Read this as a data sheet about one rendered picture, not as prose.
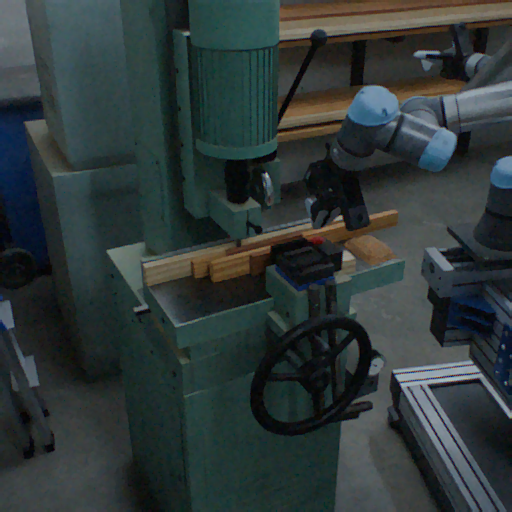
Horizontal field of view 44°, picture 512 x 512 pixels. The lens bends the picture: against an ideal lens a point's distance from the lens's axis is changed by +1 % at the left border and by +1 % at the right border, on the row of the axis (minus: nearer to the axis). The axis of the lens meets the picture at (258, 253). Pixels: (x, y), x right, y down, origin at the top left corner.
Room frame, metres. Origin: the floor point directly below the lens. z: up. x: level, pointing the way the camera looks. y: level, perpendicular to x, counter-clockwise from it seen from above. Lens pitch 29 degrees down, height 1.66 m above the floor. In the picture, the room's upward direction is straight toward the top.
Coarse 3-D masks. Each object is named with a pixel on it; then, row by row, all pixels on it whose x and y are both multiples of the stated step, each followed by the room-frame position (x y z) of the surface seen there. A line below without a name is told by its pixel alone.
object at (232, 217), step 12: (216, 192) 1.35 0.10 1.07; (216, 204) 1.33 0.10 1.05; (228, 204) 1.28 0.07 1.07; (240, 204) 1.28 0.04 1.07; (252, 204) 1.28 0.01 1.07; (216, 216) 1.33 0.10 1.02; (228, 216) 1.27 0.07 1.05; (240, 216) 1.25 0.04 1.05; (252, 216) 1.27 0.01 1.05; (228, 228) 1.27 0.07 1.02; (240, 228) 1.25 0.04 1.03
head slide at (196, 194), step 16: (176, 32) 1.40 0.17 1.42; (176, 48) 1.40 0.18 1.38; (176, 64) 1.41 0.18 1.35; (176, 80) 1.41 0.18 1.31; (192, 80) 1.35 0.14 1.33; (192, 96) 1.35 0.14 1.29; (192, 112) 1.35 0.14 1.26; (192, 128) 1.35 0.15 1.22; (192, 144) 1.35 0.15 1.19; (192, 160) 1.35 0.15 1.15; (208, 160) 1.37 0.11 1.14; (224, 160) 1.39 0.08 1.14; (192, 176) 1.36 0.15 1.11; (208, 176) 1.37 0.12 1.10; (192, 192) 1.36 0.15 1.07; (208, 192) 1.36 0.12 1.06; (192, 208) 1.37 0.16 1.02; (208, 208) 1.36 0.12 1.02
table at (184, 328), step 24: (360, 264) 1.31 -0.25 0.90; (384, 264) 1.31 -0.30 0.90; (144, 288) 1.23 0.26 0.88; (168, 288) 1.20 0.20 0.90; (192, 288) 1.20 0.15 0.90; (216, 288) 1.20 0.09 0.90; (240, 288) 1.20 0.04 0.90; (264, 288) 1.20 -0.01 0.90; (360, 288) 1.27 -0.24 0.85; (168, 312) 1.11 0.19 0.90; (192, 312) 1.11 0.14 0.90; (216, 312) 1.11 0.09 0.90; (240, 312) 1.12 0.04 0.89; (264, 312) 1.15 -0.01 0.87; (192, 336) 1.07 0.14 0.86; (216, 336) 1.10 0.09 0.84
